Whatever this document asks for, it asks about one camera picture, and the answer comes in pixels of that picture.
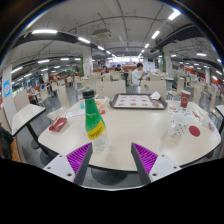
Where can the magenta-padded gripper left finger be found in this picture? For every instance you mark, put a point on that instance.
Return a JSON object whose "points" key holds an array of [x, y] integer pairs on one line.
{"points": [[56, 165]]}

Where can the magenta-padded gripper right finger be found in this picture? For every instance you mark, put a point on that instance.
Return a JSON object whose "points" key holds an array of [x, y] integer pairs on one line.
{"points": [[163, 165]]}

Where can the green drink bottle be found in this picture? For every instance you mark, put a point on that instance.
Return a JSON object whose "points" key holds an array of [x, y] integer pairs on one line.
{"points": [[93, 123]]}

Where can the small red box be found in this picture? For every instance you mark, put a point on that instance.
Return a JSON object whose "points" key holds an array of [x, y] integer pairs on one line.
{"points": [[58, 124]]}

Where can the white polka-dot mug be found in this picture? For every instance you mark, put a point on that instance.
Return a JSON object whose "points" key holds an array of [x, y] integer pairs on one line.
{"points": [[179, 126]]}

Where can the flat round red coaster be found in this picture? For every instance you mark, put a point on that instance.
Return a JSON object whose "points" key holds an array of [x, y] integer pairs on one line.
{"points": [[194, 131]]}

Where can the white printed paper sheet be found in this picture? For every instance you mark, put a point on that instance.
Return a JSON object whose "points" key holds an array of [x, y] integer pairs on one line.
{"points": [[75, 113]]}

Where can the black bag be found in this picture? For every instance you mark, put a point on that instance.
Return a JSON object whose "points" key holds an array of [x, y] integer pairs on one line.
{"points": [[6, 143]]}

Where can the colourful printed leaflet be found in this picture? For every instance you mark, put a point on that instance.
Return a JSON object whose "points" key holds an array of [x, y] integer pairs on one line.
{"points": [[178, 110]]}

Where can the white side table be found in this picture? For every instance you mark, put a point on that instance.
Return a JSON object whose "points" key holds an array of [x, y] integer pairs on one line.
{"points": [[26, 115], [220, 111]]}

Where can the clear plastic bag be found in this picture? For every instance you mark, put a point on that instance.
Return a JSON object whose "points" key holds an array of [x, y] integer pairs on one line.
{"points": [[206, 122]]}

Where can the small clear sanitizer bottle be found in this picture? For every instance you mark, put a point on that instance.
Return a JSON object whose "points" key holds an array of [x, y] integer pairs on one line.
{"points": [[82, 104]]}

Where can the dark food tray, paper liner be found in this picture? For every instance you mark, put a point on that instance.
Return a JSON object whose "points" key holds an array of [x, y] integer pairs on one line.
{"points": [[136, 101]]}

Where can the red paper cup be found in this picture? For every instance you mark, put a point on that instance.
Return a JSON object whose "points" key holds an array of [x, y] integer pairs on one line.
{"points": [[185, 99]]}

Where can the white crumpled napkin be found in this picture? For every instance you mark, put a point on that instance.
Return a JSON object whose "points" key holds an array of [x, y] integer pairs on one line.
{"points": [[155, 96]]}

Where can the flat red paper packet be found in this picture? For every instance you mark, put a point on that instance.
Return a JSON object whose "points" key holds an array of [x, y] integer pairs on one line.
{"points": [[102, 112]]}

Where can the food wrapper with fries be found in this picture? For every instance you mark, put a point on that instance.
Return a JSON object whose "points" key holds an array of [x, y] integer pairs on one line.
{"points": [[101, 103]]}

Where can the group of beige chairs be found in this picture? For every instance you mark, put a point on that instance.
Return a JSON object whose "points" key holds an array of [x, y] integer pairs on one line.
{"points": [[110, 88]]}

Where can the person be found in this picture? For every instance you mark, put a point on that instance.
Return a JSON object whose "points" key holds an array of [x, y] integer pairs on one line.
{"points": [[105, 70], [118, 68], [137, 75]]}

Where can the group of ceiling lights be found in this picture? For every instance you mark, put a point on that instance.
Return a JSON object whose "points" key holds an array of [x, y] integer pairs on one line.
{"points": [[44, 31]]}

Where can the ceiling air conditioner unit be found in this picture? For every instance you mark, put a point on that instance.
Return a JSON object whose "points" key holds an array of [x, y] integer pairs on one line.
{"points": [[102, 33]]}

